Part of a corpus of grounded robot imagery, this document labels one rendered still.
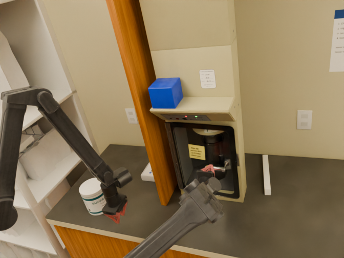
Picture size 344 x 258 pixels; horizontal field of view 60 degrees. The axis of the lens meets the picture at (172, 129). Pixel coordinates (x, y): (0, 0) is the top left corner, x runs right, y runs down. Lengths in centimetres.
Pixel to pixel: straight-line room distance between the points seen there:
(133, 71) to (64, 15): 86
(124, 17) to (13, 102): 49
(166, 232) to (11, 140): 57
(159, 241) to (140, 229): 83
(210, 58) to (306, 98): 67
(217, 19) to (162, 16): 20
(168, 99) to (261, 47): 61
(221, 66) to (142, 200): 84
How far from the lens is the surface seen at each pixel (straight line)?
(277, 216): 146
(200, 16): 110
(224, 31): 109
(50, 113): 99
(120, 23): 114
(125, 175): 123
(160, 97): 114
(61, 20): 197
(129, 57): 116
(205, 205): 66
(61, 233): 188
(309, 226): 144
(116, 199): 125
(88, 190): 157
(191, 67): 117
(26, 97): 98
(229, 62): 112
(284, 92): 163
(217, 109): 109
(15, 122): 99
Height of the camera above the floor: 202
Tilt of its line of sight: 30 degrees down
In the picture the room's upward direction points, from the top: 12 degrees counter-clockwise
